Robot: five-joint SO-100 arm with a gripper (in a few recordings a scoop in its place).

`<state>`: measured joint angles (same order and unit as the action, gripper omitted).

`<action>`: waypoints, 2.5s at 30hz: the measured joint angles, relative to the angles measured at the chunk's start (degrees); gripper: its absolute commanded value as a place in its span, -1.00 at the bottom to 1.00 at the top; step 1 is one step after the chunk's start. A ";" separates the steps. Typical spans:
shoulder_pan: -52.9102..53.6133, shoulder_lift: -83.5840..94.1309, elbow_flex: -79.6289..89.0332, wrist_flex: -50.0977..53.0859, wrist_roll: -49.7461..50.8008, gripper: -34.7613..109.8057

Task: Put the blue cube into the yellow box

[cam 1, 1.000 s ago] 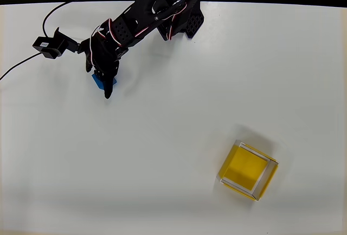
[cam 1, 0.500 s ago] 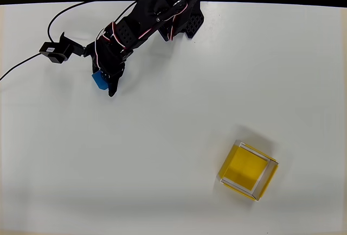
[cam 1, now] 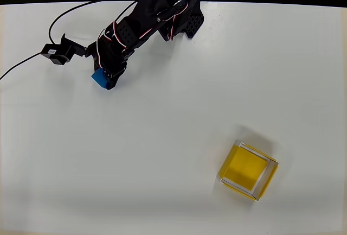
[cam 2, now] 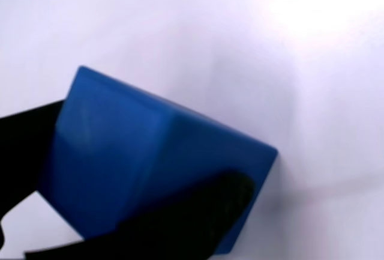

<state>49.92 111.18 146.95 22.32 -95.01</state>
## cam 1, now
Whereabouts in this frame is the yellow square tray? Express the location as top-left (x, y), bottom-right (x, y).
top-left (216, 139), bottom-right (280, 202)

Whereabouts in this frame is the black webcam with white label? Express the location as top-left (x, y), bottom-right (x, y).
top-left (40, 33), bottom-right (89, 67)

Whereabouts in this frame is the long black cable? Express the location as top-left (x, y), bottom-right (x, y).
top-left (0, 1), bottom-right (136, 81)

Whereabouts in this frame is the blue cube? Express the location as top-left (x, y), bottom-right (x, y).
top-left (91, 67), bottom-right (114, 91)

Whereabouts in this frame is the black webcam cable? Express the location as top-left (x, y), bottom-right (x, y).
top-left (48, 0), bottom-right (152, 43)

